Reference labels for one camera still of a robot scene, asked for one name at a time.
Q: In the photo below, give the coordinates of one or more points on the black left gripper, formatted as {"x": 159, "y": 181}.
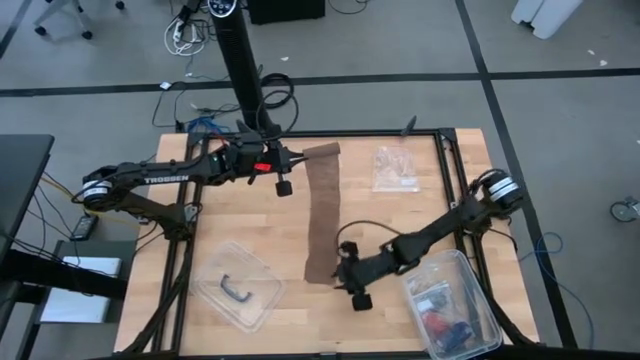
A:
{"x": 245, "y": 160}

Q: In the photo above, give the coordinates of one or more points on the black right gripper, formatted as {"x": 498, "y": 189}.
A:
{"x": 360, "y": 272}

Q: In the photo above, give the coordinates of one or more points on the brown elastic bandage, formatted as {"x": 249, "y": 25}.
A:
{"x": 324, "y": 215}

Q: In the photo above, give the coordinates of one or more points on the clear plastic storage bin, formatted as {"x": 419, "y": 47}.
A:
{"x": 450, "y": 305}

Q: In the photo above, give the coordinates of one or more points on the clear zip plastic bag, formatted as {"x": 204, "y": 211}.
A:
{"x": 395, "y": 172}

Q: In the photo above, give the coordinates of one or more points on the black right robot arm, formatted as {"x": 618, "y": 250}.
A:
{"x": 440, "y": 222}

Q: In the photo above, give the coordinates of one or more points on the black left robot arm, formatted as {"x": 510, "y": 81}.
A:
{"x": 165, "y": 178}

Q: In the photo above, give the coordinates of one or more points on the red tape tag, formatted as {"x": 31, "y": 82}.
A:
{"x": 261, "y": 167}

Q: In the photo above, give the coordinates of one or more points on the white label packet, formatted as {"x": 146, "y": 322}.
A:
{"x": 425, "y": 305}

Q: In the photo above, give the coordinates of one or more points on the red pouch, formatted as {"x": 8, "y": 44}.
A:
{"x": 434, "y": 325}

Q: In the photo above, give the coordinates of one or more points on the blue pouch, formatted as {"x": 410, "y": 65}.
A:
{"x": 457, "y": 336}

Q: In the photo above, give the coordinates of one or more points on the black floor box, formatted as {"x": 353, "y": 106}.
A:
{"x": 285, "y": 10}

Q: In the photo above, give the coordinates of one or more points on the black power adapter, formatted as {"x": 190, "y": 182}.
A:
{"x": 84, "y": 227}

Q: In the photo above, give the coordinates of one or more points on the gray office chair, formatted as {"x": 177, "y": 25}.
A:
{"x": 86, "y": 34}

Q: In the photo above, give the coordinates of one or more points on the white flat box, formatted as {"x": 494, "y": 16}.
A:
{"x": 75, "y": 305}

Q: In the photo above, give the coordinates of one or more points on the gray caster wheel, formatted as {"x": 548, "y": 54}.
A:
{"x": 622, "y": 211}

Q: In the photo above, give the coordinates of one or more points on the black desk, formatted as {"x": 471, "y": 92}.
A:
{"x": 20, "y": 170}

